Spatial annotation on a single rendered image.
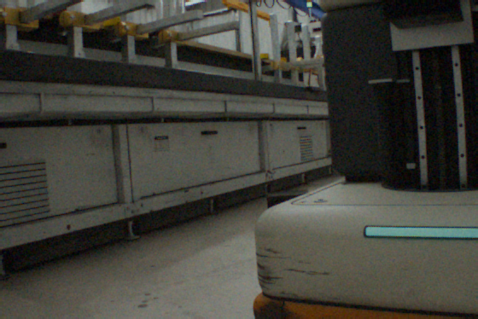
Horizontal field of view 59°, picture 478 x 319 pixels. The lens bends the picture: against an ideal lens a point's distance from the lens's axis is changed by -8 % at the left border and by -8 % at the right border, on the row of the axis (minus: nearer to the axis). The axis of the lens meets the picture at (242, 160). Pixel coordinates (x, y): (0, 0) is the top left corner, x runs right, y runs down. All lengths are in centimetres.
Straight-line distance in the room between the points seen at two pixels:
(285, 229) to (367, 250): 14
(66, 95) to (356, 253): 107
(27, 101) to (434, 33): 110
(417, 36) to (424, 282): 47
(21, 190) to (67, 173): 21
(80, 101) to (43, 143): 26
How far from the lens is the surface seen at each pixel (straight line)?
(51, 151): 173
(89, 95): 157
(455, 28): 93
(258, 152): 294
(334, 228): 74
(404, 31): 94
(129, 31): 171
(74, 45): 153
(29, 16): 138
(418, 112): 96
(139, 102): 174
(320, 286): 77
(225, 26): 180
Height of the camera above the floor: 41
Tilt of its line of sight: 3 degrees down
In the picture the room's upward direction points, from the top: 4 degrees counter-clockwise
